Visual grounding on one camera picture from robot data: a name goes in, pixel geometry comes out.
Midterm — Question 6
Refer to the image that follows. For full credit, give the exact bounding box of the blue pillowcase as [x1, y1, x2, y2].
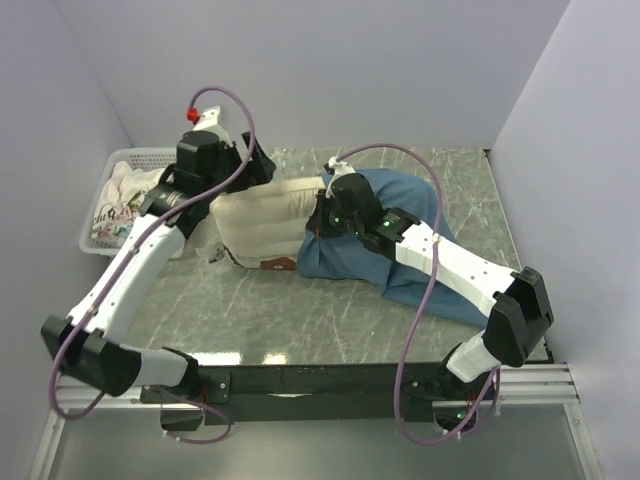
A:
[297, 168, 487, 329]

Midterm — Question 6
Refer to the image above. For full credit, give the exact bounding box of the cream pillow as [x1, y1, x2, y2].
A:
[189, 176, 325, 270]

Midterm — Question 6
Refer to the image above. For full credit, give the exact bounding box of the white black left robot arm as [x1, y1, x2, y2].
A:
[41, 126, 249, 402]

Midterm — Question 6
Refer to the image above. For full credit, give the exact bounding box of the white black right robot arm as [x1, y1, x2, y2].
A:
[231, 156, 553, 399]

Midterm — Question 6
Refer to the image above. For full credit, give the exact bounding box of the white plastic basket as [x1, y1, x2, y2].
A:
[79, 148, 176, 257]

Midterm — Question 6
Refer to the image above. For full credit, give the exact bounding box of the white printed cloth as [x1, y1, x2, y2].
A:
[90, 161, 163, 248]

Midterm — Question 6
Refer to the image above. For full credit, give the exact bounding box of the black base beam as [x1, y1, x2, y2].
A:
[139, 364, 481, 432]

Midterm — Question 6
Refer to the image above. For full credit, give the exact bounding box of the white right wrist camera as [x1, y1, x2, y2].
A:
[324, 156, 356, 198]

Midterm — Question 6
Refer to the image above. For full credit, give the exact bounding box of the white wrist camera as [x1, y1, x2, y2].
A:
[324, 156, 356, 198]
[186, 105, 225, 131]

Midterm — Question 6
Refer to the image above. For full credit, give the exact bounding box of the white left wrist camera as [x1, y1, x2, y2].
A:
[186, 105, 225, 131]

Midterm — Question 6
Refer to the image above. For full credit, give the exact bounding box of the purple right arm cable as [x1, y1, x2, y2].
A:
[334, 143, 501, 445]

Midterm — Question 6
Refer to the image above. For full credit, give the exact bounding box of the aluminium rail frame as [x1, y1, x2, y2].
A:
[29, 259, 603, 480]

